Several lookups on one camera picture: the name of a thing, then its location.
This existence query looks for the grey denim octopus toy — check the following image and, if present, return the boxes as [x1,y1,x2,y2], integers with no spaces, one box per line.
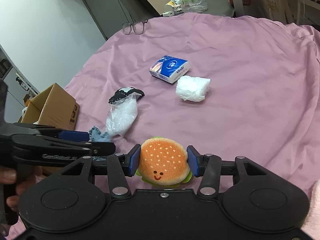
[88,126,111,160]

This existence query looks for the orange hamburger plush toy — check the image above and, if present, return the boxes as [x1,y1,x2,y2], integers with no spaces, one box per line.
[136,137,193,187]

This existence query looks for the clear plastic stuffing bag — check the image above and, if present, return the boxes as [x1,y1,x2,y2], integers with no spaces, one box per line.
[106,94,138,137]

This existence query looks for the black speckled scrunchie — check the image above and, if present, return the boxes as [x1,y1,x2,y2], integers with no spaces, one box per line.
[108,87,145,104]

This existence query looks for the white tissue wad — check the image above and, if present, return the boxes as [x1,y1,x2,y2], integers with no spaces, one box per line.
[176,75,211,102]

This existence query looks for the blue tissue pack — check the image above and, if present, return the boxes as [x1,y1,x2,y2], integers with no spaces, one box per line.
[149,55,191,84]

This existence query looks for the person's left hand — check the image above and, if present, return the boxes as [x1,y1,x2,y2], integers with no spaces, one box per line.
[1,166,42,212]

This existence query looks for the person's right hand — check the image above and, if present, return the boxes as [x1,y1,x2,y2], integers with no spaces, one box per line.
[302,180,320,240]

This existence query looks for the open cardboard box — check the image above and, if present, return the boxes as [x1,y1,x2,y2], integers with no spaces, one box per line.
[21,83,80,131]

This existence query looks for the pink bed cover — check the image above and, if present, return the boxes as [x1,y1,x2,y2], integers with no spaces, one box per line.
[0,12,320,240]

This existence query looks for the purple framed eyeglasses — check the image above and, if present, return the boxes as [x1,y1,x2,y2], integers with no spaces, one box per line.
[122,20,148,35]

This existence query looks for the grey wardrobe door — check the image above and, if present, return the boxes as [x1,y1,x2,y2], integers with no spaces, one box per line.
[82,0,160,39]

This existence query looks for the white charger block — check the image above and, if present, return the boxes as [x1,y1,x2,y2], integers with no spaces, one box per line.
[162,11,175,17]

